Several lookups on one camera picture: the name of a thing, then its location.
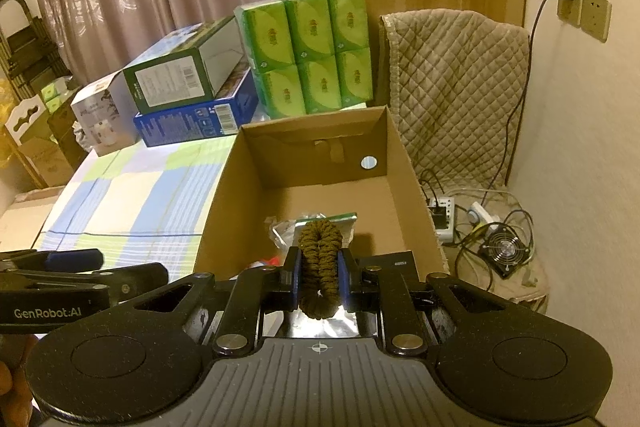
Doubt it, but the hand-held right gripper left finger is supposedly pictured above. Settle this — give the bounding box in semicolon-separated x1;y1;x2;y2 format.
127;247;304;356

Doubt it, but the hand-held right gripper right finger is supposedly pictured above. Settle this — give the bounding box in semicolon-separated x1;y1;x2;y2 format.
337;248;511;356

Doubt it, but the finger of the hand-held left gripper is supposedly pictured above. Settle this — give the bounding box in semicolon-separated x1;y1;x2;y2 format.
0;262;170;308
0;248;105;273

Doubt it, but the brown braided hair tie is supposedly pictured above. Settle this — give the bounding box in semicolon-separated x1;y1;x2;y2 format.
298;219;346;320

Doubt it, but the silver foil pouch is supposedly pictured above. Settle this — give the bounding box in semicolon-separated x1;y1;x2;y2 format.
262;212;382;339

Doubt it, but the large cardboard box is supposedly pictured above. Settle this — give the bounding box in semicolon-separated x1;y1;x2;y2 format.
192;105;447;338

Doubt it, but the person's left hand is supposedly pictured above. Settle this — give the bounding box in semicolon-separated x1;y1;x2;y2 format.
0;335;36;427

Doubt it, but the checked tablecloth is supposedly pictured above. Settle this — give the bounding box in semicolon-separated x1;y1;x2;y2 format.
37;134;241;280

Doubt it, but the carton with white cutout flap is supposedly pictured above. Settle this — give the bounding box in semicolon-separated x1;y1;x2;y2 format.
2;94;76;188

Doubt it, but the white charging hub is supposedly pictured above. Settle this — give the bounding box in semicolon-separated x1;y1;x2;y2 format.
426;197;457;244

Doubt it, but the white humidifier box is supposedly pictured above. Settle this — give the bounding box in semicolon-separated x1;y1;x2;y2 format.
70;74;138;158

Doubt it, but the small black fan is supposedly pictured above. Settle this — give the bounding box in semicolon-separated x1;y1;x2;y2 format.
477;232;532;279

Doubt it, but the carton holding green packs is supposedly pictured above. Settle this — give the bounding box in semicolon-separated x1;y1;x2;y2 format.
40;77;88;148

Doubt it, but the blue flat box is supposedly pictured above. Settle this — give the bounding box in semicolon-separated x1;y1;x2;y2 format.
132;67;261;148

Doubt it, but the dark green box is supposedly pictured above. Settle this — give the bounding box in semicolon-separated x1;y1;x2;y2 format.
121;14;251;114

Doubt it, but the black metal rack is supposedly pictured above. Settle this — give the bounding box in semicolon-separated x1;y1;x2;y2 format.
0;0;71;98

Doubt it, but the stack of green tissue packs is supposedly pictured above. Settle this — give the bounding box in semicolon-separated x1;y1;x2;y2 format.
234;0;373;120

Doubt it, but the beige quilted chair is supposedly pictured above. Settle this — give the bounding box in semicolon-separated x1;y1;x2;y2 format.
379;8;551;313

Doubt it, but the grey power cable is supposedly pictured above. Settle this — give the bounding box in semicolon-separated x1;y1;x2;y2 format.
502;0;563;188

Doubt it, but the beige wall socket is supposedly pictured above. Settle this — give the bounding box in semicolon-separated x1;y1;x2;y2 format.
556;0;585;28
581;0;613;44

